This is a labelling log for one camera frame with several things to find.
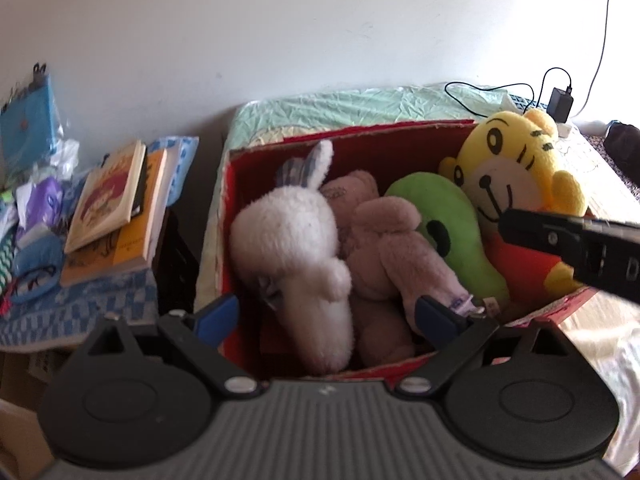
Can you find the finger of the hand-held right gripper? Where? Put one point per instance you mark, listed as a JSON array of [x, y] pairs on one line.
[[540, 232]]

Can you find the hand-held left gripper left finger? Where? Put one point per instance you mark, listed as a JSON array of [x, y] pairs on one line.
[[217, 312]]

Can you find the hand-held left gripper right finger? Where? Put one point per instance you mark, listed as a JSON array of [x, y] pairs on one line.
[[434, 316]]

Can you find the pink long-limbed plush rabbit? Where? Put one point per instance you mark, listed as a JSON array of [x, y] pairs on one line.
[[400, 260]]

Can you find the yellow tiger plush toy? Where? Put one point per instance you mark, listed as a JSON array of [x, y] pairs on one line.
[[510, 160]]

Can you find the green plush toy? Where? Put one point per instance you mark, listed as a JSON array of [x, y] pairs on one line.
[[455, 220]]

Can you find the white plush rabbit checked ears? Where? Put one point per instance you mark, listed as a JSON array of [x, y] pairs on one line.
[[290, 240]]

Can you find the pink plush toy purple bow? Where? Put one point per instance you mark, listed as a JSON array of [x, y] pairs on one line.
[[355, 187]]

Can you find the red cardboard box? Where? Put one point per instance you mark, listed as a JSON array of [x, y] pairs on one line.
[[400, 132]]

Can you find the white power strip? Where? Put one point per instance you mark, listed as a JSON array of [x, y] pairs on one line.
[[567, 130]]

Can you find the dark bag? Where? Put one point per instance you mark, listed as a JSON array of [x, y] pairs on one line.
[[624, 150]]

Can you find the blue checked cloth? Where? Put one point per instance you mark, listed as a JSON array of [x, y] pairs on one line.
[[100, 305]]

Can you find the orange book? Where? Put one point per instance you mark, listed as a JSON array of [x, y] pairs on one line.
[[142, 220]]

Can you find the black charger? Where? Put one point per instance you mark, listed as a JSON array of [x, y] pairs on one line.
[[560, 104]]

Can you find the white cloth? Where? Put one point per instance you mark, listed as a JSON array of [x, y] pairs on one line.
[[605, 360]]

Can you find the red illustrated book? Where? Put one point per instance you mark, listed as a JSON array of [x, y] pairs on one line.
[[107, 195]]

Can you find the blue pouch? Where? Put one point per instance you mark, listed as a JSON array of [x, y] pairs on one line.
[[37, 270]]

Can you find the purple packet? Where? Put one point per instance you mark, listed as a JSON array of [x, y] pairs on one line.
[[42, 205]]

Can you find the brown cardboard carton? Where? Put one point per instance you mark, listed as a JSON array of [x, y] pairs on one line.
[[22, 380]]

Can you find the green white striped sock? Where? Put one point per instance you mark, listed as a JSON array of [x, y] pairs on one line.
[[6, 260]]

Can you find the clear plastic bag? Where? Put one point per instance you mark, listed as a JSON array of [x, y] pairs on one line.
[[65, 152]]

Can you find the green printed bed sheet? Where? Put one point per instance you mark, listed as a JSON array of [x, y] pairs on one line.
[[350, 105]]

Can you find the blue packet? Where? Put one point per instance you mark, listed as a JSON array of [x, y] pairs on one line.
[[27, 125]]

